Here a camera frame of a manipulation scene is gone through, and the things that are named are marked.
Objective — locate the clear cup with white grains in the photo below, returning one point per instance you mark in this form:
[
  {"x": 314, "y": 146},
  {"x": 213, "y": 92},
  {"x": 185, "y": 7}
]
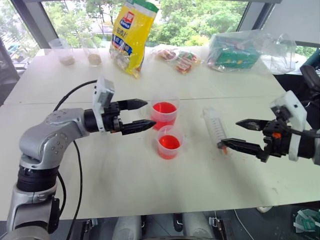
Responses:
[{"x": 65, "y": 56}]

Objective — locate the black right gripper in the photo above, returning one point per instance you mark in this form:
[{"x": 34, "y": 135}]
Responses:
[{"x": 278, "y": 140}]

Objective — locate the clear cup with tan grains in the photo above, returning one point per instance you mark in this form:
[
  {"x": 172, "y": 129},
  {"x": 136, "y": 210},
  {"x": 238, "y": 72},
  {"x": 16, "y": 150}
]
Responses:
[{"x": 93, "y": 56}]

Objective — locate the grey rounded robot leg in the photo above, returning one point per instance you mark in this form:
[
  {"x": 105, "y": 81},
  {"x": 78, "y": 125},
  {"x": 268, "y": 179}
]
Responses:
[
  {"x": 127, "y": 228},
  {"x": 197, "y": 226}
]

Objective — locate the clear plastic syringe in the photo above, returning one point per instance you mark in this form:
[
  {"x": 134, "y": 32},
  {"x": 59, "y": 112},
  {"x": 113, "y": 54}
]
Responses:
[{"x": 215, "y": 125}]

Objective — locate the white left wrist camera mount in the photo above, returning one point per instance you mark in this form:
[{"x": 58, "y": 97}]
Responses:
[{"x": 101, "y": 95}]

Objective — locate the black office chair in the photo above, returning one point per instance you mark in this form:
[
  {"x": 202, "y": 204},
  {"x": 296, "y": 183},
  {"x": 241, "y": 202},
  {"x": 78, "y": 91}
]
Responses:
[{"x": 311, "y": 80}]

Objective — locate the clear plastic bag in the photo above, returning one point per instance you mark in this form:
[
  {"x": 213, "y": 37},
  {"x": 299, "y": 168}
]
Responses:
[{"x": 275, "y": 47}]

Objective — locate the small clear cup red liquid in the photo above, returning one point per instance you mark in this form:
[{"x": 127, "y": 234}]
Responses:
[{"x": 169, "y": 143}]

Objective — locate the white table foot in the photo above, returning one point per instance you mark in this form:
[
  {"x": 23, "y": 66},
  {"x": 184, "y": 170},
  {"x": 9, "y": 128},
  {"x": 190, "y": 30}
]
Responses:
[{"x": 265, "y": 209}]

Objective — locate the green box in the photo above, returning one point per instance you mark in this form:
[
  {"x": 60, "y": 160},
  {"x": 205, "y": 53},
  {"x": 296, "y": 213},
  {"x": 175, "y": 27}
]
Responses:
[{"x": 235, "y": 53}]

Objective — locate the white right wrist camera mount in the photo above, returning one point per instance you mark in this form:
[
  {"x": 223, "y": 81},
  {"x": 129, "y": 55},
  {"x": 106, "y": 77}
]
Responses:
[{"x": 297, "y": 117}]

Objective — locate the dark window frame post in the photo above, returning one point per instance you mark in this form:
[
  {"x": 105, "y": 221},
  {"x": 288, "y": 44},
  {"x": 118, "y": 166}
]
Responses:
[
  {"x": 255, "y": 15},
  {"x": 35, "y": 22}
]

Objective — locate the green white paper pile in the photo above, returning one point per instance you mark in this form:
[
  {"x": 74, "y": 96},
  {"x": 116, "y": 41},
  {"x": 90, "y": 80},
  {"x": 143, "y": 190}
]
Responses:
[{"x": 307, "y": 221}]

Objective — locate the yellow snack bag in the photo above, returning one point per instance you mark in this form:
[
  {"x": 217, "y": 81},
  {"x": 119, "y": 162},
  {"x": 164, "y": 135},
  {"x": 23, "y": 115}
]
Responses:
[{"x": 130, "y": 37}]

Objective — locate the red green snack packet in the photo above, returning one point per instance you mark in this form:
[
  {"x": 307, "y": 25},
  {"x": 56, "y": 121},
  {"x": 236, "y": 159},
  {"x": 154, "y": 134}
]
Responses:
[{"x": 187, "y": 62}]

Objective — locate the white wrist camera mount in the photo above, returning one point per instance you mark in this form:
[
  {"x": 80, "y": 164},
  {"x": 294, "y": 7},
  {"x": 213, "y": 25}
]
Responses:
[
  {"x": 297, "y": 117},
  {"x": 101, "y": 95}
]

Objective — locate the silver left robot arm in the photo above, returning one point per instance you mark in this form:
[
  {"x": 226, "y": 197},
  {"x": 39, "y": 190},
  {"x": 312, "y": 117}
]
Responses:
[{"x": 50, "y": 140}]

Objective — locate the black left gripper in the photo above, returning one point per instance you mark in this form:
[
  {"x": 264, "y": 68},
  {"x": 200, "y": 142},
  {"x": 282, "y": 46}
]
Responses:
[{"x": 111, "y": 120}]

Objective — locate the large clear cup red liquid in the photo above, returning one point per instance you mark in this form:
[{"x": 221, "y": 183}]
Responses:
[{"x": 165, "y": 110}]

